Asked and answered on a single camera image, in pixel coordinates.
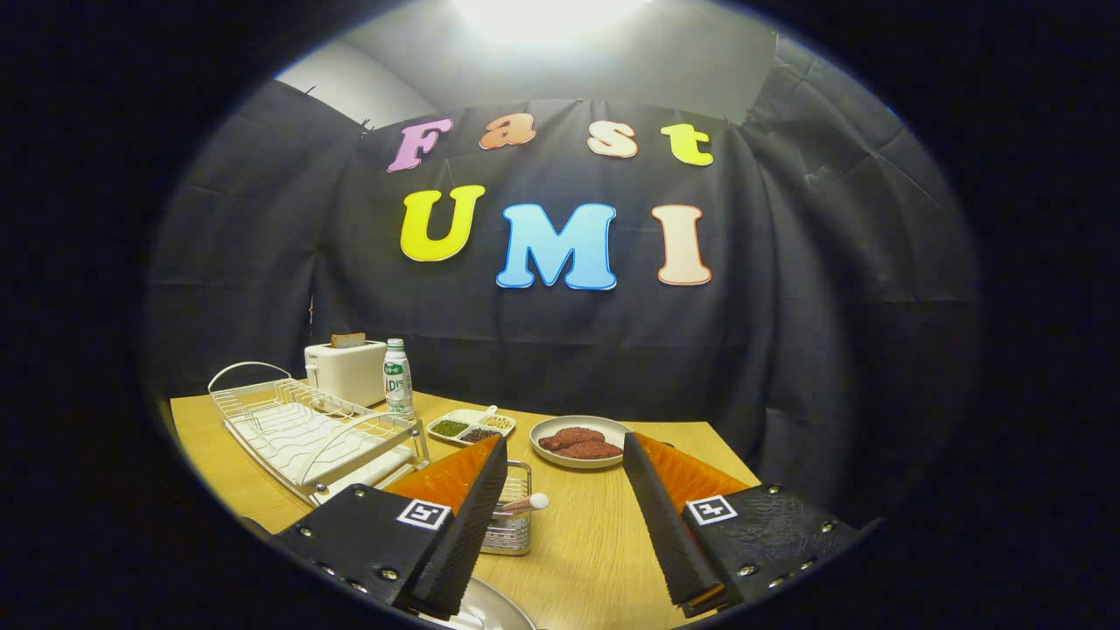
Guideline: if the metal wire basket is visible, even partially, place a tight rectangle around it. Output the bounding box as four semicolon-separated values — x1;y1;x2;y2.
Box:
479;460;533;557

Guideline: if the white toaster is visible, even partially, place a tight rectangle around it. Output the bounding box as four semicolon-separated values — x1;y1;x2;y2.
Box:
304;339;388;409

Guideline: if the black backdrop cloth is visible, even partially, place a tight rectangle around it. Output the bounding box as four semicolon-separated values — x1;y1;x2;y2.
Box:
144;35;981;526

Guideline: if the white drink bottle green label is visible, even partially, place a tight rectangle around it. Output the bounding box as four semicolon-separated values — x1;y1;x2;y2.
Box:
382;339;415;419

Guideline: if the beige oval dish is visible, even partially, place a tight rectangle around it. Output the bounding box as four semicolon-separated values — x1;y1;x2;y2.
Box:
529;415;633;470

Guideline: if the white divided tray with beans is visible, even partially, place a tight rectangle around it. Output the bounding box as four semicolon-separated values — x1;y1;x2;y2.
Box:
426;405;517;446

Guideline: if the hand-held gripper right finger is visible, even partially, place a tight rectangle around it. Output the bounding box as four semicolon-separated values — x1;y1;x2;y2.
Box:
622;430;867;619

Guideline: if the white wire dish rack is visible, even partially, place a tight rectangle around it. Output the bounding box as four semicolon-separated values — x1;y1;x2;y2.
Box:
207;361;431;508

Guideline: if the beige round plate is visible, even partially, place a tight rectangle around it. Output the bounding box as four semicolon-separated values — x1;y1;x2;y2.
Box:
420;575;536;630

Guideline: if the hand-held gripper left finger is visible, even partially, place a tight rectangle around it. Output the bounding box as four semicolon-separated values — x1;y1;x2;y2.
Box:
267;433;510;622

